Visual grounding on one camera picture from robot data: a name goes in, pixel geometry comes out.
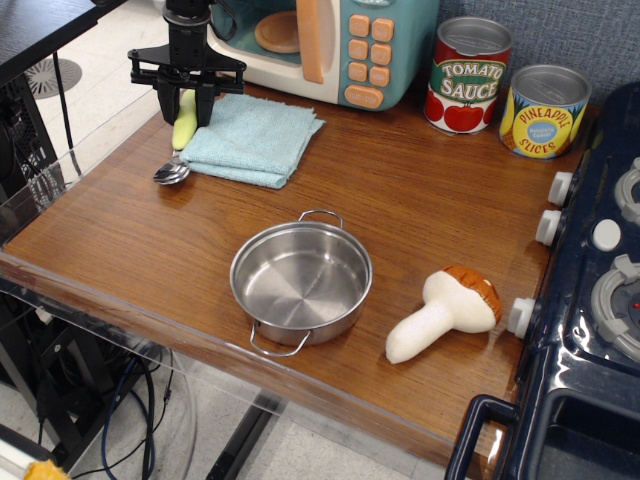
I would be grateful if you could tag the green handled metal spoon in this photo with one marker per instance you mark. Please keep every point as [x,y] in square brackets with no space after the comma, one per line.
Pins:
[185,126]

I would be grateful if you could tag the tomato sauce can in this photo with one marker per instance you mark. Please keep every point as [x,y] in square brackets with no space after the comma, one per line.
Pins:
[469,63]

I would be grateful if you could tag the black table leg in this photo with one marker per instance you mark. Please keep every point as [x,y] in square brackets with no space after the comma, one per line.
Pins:
[236,452]

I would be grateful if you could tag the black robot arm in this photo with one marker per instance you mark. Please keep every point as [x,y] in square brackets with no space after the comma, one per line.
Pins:
[186,5]

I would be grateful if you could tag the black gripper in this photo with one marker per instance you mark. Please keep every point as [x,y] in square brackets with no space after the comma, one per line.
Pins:
[187,61]

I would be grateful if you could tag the pineapple slices can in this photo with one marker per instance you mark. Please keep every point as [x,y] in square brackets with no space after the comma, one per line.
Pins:
[544,109]

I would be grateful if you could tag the light blue folded cloth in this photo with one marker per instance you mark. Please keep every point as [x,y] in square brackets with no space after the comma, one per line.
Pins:
[252,140]

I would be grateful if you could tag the plush mushroom toy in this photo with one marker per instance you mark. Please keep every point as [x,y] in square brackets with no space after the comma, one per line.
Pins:
[455,298]

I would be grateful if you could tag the orange toy plate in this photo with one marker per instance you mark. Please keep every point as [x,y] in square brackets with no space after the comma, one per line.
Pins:
[278,33]

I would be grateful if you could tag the white stove knob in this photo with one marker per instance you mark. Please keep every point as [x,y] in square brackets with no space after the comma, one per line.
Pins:
[520,316]
[547,227]
[559,188]

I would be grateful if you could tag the dark blue toy stove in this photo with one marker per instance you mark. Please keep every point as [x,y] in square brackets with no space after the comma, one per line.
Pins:
[576,413]

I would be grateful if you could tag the toy microwave oven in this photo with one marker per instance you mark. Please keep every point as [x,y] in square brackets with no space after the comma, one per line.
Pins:
[359,54]

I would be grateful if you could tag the yellow fuzzy object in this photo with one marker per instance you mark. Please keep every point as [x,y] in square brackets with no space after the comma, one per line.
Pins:
[44,470]

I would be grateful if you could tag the stainless steel pot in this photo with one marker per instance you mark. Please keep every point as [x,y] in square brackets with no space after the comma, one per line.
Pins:
[301,283]

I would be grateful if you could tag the black desk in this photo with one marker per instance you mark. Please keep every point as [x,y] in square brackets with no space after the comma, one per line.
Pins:
[33,30]

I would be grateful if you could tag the black computer tower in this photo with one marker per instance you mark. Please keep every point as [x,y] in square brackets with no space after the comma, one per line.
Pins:
[26,148]

